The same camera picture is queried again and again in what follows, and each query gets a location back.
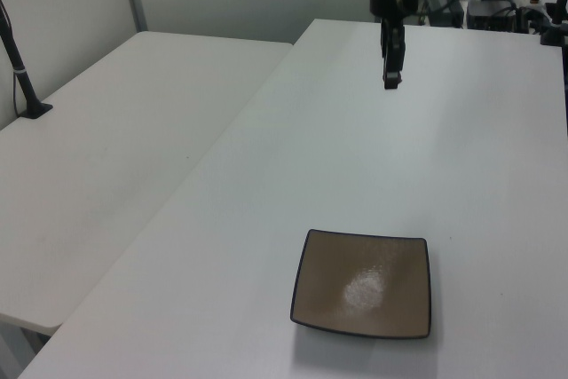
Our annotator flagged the brown square ceramic plate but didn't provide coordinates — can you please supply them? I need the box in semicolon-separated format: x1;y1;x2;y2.
288;228;434;340

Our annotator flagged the black electronics box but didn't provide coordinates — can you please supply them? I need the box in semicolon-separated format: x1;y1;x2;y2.
465;0;519;30

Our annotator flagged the black clamp stand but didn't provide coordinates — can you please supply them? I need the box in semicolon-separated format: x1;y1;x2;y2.
539;0;568;46

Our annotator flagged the black camera stand pole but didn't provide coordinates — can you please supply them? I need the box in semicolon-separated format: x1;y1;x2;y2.
0;0;54;121

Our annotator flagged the thin black stand cable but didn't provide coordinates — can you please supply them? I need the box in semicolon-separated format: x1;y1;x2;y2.
12;71;22;119

